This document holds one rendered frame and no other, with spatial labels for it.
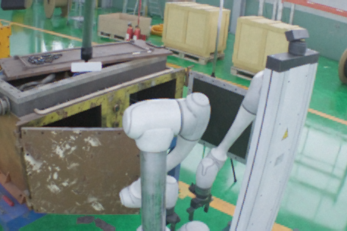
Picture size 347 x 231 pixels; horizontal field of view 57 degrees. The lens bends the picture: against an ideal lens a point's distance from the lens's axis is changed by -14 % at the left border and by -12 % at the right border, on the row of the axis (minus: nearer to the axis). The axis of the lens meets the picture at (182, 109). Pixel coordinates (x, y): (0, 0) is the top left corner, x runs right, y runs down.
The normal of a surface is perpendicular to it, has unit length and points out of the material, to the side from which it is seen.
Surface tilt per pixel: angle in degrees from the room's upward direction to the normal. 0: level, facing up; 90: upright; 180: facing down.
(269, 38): 90
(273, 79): 90
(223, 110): 90
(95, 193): 90
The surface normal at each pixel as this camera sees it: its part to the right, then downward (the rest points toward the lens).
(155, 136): 0.25, 0.35
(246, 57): -0.58, 0.27
